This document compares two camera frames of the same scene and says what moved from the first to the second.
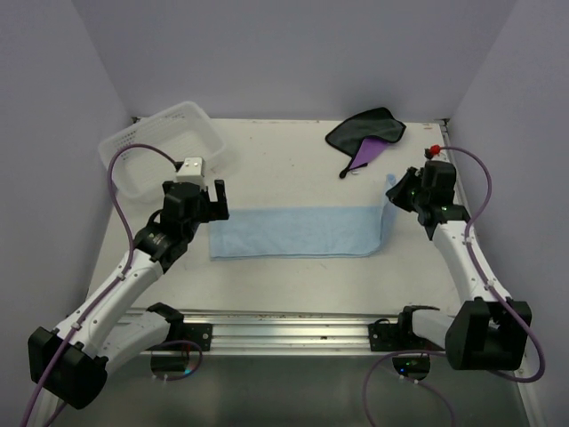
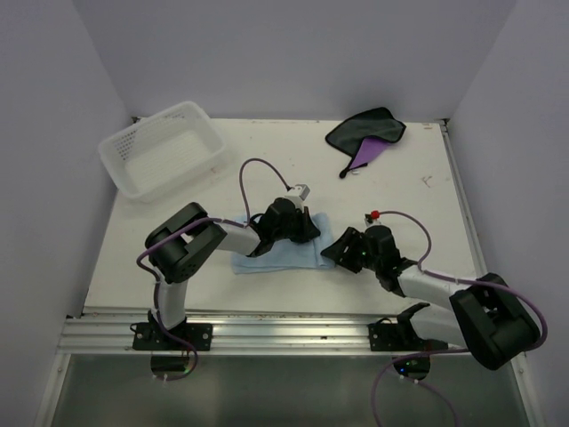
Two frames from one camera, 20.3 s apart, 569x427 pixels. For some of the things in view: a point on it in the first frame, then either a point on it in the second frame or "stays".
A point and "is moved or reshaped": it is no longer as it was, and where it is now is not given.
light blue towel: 303,231 is moved or reshaped
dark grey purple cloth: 363,137 stays
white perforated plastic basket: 139,173 stays
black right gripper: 396,195 to 351,237
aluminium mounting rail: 294,332 stays
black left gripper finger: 218,211 to 308,229
